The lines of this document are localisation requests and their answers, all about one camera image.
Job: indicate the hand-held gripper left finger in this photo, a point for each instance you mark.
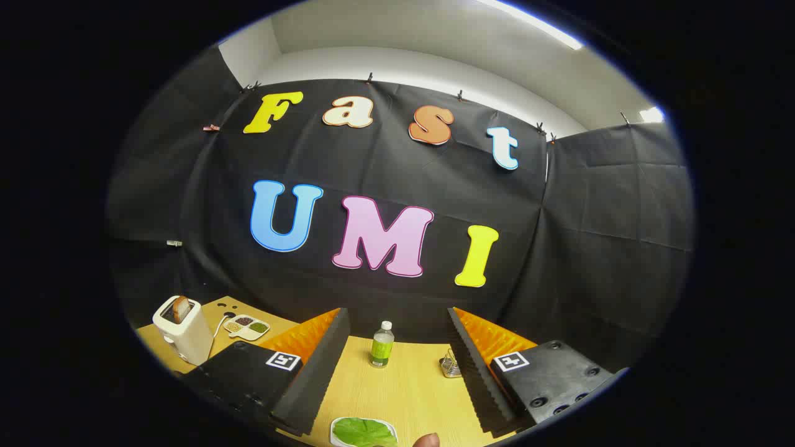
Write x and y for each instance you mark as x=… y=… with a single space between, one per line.
x=310 y=379

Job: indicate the clear bottle with green label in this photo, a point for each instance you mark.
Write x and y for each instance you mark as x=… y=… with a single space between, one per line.
x=381 y=351

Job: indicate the pile of green beans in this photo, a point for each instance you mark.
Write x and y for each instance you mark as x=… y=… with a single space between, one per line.
x=259 y=326

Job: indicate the white divided dish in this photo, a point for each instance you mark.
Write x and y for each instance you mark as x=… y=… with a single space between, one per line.
x=248 y=334

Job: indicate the white bread slice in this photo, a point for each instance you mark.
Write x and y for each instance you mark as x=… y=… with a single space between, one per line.
x=181 y=308

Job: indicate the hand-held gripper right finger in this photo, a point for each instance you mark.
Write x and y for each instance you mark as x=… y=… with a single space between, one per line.
x=481 y=385

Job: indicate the white square plate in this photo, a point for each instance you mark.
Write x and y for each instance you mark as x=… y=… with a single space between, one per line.
x=333 y=433

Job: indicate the white toaster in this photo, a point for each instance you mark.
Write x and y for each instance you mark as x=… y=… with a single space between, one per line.
x=186 y=338

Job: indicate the green lettuce leaf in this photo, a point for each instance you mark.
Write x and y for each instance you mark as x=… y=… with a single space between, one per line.
x=363 y=433

